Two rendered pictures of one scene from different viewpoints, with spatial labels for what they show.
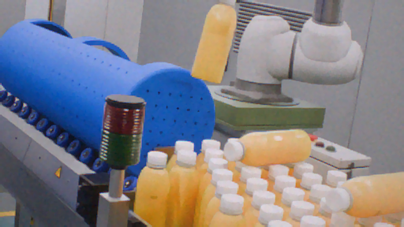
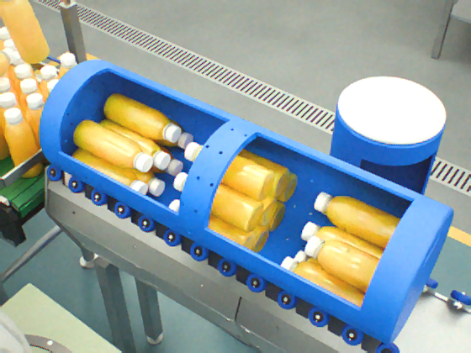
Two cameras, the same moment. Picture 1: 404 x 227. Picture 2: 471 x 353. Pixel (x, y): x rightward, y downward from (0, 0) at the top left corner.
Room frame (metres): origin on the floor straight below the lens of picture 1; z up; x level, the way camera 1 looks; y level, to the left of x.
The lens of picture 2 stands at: (2.79, -0.17, 2.04)
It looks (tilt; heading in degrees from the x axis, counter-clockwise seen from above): 45 degrees down; 156
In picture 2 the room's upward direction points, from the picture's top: straight up
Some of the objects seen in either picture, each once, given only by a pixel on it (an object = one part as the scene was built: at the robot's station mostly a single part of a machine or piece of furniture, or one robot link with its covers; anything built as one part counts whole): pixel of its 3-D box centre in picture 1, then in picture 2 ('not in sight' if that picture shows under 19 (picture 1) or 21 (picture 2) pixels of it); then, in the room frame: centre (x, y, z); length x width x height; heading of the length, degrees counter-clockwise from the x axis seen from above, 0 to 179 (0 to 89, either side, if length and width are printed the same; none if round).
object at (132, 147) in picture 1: (120, 144); not in sight; (1.02, 0.04, 1.18); 0.06 x 0.06 x 0.05
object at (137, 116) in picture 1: (123, 117); not in sight; (1.02, 0.04, 1.23); 0.06 x 0.06 x 0.04
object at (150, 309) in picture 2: not in sight; (146, 289); (1.56, 0.04, 0.31); 0.06 x 0.06 x 0.63; 33
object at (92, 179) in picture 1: (99, 199); not in sight; (1.39, 0.09, 0.95); 0.10 x 0.07 x 0.10; 123
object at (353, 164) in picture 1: (321, 165); not in sight; (1.52, -0.41, 1.05); 0.20 x 0.10 x 0.10; 33
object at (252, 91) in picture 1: (253, 87); not in sight; (2.25, -0.33, 1.09); 0.22 x 0.18 x 0.06; 36
